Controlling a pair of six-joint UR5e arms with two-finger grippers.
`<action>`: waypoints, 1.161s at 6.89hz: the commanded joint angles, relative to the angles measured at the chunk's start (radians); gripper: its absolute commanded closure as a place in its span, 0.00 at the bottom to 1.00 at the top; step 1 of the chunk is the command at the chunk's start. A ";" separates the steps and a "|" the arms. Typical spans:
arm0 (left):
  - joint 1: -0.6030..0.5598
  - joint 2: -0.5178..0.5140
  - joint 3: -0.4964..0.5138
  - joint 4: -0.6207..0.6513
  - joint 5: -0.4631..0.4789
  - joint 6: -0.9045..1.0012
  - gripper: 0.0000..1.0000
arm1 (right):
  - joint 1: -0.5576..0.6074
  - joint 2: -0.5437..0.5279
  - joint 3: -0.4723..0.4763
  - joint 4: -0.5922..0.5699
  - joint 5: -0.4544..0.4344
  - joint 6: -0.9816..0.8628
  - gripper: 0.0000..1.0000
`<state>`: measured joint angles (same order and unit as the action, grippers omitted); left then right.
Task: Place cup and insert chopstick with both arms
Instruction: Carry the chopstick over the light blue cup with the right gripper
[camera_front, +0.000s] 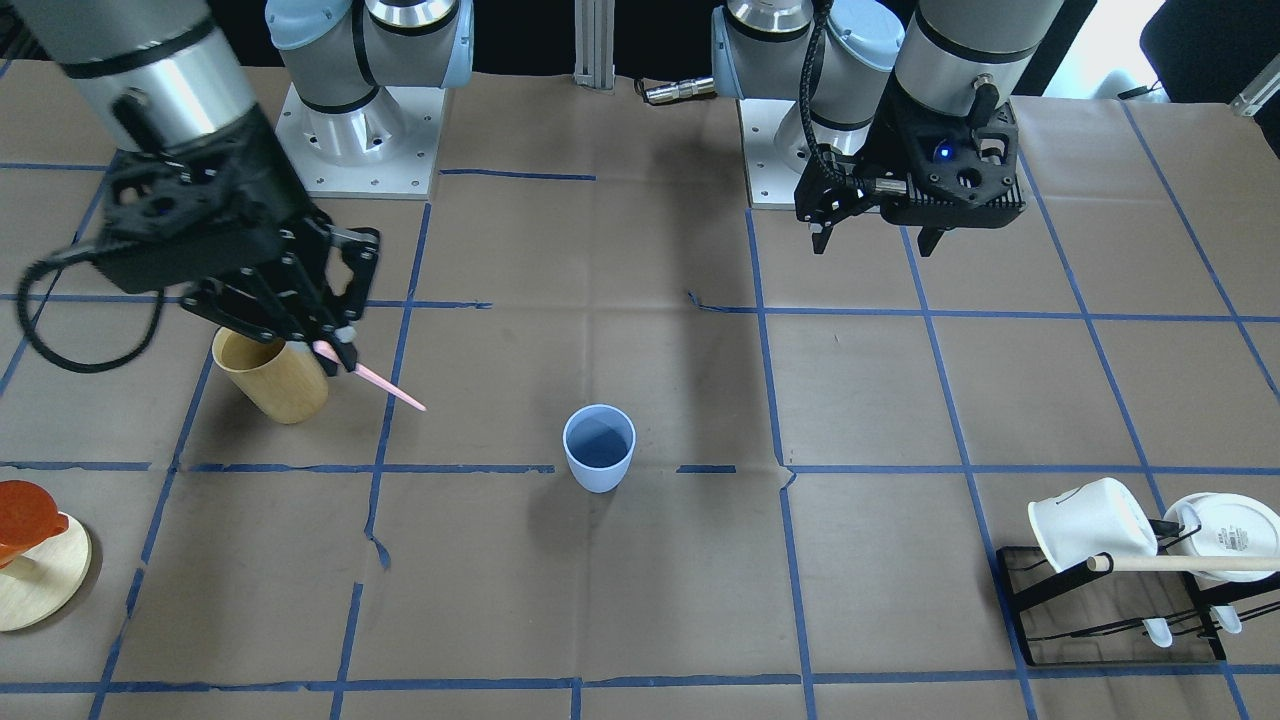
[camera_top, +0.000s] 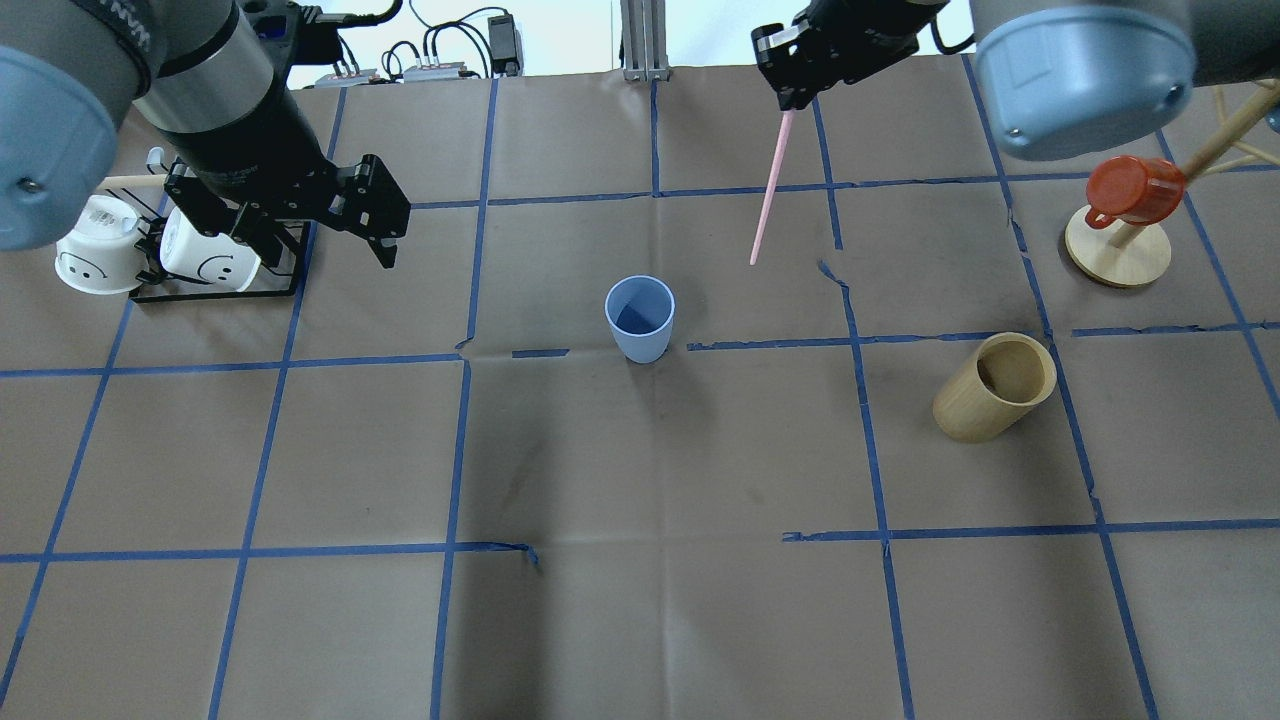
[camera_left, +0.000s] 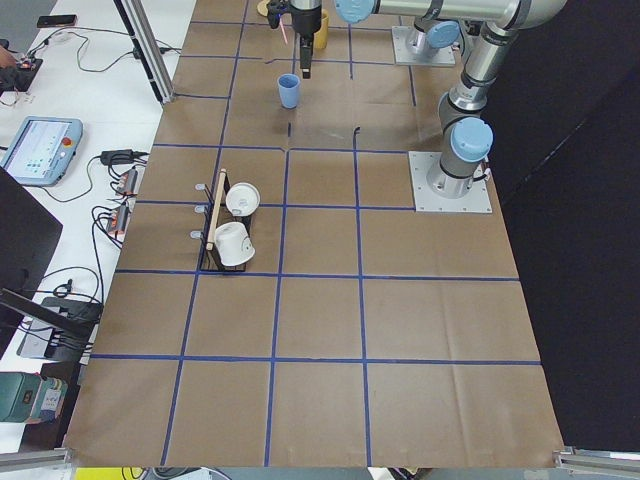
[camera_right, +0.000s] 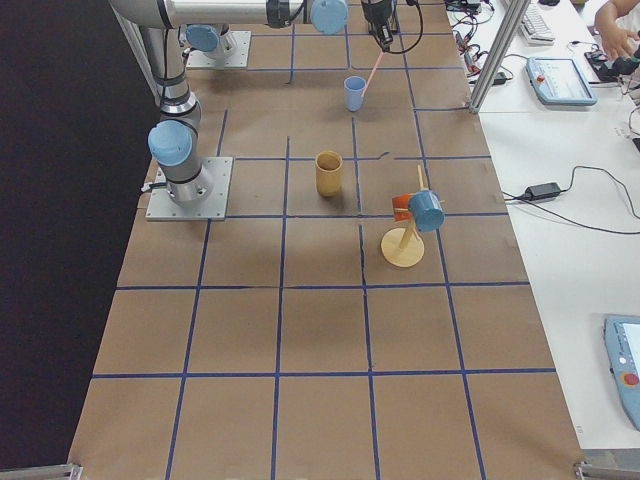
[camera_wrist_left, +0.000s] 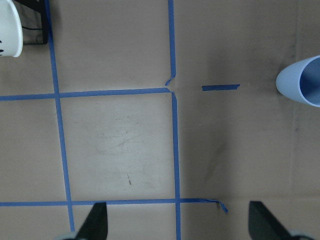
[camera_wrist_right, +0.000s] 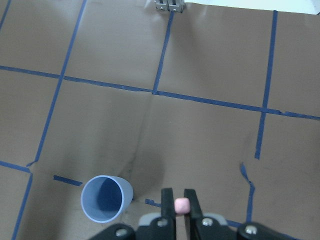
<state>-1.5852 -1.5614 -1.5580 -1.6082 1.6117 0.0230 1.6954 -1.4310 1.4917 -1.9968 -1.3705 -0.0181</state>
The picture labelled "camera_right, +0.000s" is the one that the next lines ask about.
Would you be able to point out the white keyboard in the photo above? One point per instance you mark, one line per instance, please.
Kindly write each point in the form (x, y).
(534, 29)

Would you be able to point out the bamboo cylinder holder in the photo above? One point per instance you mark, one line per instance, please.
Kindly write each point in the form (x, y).
(328, 173)

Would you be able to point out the aluminium frame post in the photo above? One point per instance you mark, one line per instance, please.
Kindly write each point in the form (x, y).
(502, 41)

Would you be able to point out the blue mug on stand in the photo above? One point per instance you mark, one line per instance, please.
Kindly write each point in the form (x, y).
(426, 210)

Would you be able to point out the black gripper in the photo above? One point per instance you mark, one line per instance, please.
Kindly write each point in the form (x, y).
(374, 13)

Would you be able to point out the round wooden cup stand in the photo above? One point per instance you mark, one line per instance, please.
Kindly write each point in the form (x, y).
(403, 247)

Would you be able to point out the black power brick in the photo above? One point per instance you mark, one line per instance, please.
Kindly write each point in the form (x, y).
(542, 191)

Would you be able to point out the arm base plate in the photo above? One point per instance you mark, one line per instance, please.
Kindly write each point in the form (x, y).
(238, 60)
(204, 198)

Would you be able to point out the teach pendant tablet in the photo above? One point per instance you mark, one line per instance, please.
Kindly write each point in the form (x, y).
(559, 81)

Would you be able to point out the orange cup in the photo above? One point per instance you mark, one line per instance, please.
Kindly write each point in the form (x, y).
(400, 205)

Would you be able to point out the person's hand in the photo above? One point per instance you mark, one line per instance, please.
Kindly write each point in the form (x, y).
(615, 40)

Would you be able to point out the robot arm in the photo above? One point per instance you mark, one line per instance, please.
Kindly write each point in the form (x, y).
(213, 40)
(162, 25)

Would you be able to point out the light blue cup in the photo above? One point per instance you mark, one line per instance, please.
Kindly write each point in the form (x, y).
(353, 92)

